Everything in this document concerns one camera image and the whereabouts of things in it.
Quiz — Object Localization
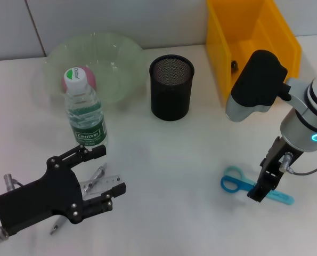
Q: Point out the black mesh pen holder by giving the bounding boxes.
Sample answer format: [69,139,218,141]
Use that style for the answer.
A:
[149,54,196,121]

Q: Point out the right gripper cable with plug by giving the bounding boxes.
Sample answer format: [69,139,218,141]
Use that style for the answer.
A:
[279,151,317,176]

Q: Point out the pink peach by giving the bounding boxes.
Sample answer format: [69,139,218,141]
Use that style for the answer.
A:
[61,66,97,91]

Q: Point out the yellow plastic bin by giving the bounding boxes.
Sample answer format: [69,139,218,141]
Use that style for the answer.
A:
[206,0,302,103]

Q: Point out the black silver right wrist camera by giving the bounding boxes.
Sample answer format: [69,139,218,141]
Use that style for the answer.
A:
[225,50,292,123]

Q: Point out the clear plastic ruler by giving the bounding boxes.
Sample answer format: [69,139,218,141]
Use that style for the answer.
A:
[79,173,123,200]

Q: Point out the green glass fruit plate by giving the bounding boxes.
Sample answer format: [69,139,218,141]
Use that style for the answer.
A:
[43,31,148,107]

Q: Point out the blue scissors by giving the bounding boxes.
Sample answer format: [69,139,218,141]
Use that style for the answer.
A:
[221,165,295,206]

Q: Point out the clear plastic water bottle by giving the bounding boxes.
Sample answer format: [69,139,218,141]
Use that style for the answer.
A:
[63,67,109,149]

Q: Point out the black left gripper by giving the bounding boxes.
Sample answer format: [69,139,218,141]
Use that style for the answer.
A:
[0,145,127,237]

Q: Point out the grey mechanical pen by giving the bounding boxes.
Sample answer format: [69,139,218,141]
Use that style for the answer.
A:
[49,165,108,235]

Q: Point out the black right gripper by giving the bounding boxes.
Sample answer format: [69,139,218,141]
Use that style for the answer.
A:
[247,136,303,203]

